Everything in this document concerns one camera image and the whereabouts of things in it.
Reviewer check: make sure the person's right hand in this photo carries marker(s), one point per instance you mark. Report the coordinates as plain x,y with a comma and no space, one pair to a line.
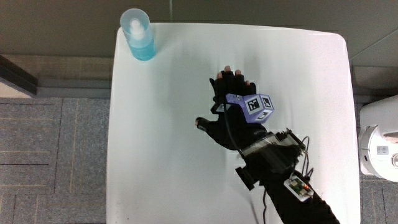
231,130

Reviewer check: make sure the blue cleaning spray bottle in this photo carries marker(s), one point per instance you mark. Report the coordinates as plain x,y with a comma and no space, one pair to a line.
139,34

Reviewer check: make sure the person's right forearm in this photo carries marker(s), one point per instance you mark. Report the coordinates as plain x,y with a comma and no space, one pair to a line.
280,174

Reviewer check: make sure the white appliance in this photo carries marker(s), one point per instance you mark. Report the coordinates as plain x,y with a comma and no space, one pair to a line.
379,140

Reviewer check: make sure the dark wooden furniture edge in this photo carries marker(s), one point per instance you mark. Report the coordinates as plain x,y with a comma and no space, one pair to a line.
15,77

